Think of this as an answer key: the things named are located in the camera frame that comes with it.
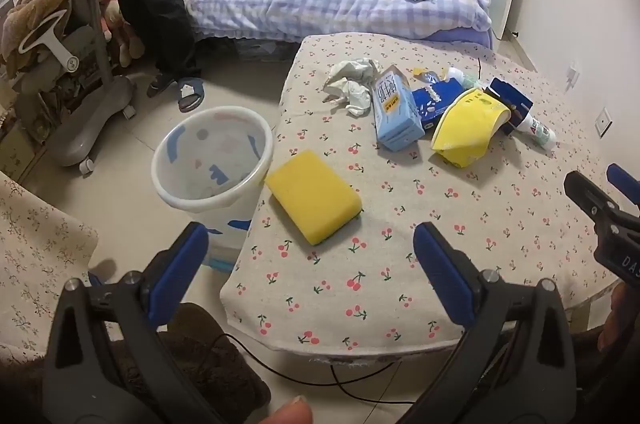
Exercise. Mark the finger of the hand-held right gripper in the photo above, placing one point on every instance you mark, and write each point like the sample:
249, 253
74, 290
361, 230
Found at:
625, 184
590, 199

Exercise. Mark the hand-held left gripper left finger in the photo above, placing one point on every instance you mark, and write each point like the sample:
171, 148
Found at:
185, 264

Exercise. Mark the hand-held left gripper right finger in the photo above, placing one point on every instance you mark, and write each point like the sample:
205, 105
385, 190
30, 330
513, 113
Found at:
440, 269

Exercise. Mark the white plastic bottle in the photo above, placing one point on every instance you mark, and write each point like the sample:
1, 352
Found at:
540, 132

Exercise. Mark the white plastic trash bin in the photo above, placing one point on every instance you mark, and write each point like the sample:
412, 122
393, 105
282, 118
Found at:
200, 154

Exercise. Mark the dark blue packet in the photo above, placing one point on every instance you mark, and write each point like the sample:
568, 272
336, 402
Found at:
505, 92

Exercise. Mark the yellow packet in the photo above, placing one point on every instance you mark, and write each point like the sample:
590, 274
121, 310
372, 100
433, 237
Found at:
465, 129

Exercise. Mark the yellow sponge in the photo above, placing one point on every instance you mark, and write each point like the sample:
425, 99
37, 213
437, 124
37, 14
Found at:
312, 194

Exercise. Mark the light blue tissue pack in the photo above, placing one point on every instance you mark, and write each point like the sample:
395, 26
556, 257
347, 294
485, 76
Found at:
397, 119

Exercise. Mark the blue cardboard box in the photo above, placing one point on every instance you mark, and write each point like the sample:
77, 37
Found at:
430, 104

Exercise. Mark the small white green bottle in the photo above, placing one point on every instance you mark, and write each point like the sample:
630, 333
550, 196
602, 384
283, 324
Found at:
462, 78

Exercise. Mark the clear plastic wrapper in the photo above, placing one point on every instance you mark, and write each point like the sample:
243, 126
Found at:
427, 77

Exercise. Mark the white paper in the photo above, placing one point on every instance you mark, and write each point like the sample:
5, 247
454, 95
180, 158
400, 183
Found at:
352, 79

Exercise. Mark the person's right hand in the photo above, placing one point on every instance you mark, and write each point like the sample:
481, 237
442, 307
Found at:
617, 324

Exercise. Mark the person's left hand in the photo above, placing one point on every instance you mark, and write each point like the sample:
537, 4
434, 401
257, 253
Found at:
287, 411

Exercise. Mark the clear storage box blue latch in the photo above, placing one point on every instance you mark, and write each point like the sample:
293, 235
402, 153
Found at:
220, 261

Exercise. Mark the cherry print tablecloth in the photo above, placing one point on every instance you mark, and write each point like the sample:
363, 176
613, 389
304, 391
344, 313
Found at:
400, 214

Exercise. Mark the blue stick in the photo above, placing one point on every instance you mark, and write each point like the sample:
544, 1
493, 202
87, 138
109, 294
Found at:
95, 279

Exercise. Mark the floral print tablecloth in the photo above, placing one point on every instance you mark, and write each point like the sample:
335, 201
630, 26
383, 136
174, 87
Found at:
35, 254

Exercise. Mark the grey swivel chair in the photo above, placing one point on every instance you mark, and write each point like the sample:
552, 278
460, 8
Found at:
95, 124

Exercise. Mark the blue slipper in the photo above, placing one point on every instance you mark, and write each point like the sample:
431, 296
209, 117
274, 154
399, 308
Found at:
191, 95
161, 85

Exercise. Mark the patterned under-bed box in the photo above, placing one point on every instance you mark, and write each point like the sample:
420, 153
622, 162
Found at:
265, 49

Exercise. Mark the pink plush toy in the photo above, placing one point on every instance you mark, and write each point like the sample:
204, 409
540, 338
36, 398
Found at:
117, 22

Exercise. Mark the white wall socket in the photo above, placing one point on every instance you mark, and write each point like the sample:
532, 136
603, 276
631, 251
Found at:
573, 74
605, 122

